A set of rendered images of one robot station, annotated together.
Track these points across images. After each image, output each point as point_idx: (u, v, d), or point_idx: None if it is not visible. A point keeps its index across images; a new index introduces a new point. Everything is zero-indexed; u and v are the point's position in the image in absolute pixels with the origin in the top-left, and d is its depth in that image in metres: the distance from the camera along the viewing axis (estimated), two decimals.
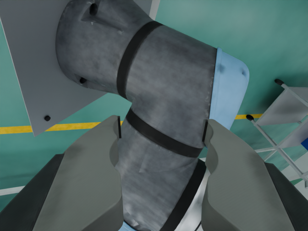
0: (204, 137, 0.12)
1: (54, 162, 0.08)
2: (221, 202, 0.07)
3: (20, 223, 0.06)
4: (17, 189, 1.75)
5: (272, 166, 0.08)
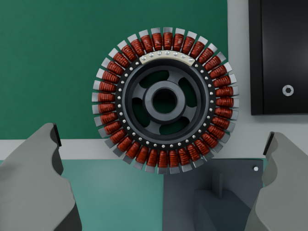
0: (266, 150, 0.11)
1: None
2: (270, 216, 0.06)
3: None
4: None
5: None
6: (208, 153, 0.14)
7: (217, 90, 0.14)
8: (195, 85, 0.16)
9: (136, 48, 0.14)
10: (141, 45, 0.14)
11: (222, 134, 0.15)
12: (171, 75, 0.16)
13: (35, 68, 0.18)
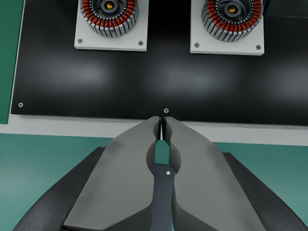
0: (164, 135, 0.12)
1: (95, 154, 0.09)
2: (189, 201, 0.07)
3: (60, 206, 0.06)
4: None
5: (229, 154, 0.09)
6: (123, 20, 0.35)
7: None
8: (123, 2, 0.38)
9: None
10: None
11: (134, 20, 0.37)
12: None
13: None
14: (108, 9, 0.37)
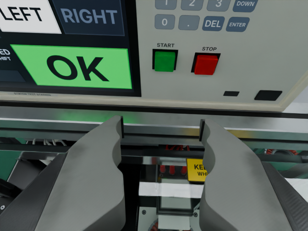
0: (201, 136, 0.12)
1: (57, 161, 0.08)
2: (218, 201, 0.07)
3: (24, 222, 0.06)
4: None
5: (269, 165, 0.08)
6: None
7: None
8: None
9: None
10: None
11: None
12: None
13: None
14: None
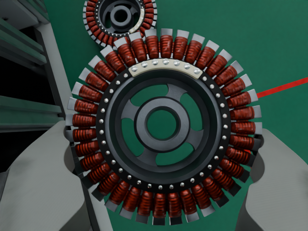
0: None
1: None
2: (260, 212, 0.06)
3: None
4: None
5: None
6: (221, 198, 0.10)
7: (232, 112, 0.10)
8: (202, 102, 0.12)
9: (125, 56, 0.10)
10: (131, 51, 0.10)
11: (238, 167, 0.12)
12: (171, 90, 0.13)
13: None
14: None
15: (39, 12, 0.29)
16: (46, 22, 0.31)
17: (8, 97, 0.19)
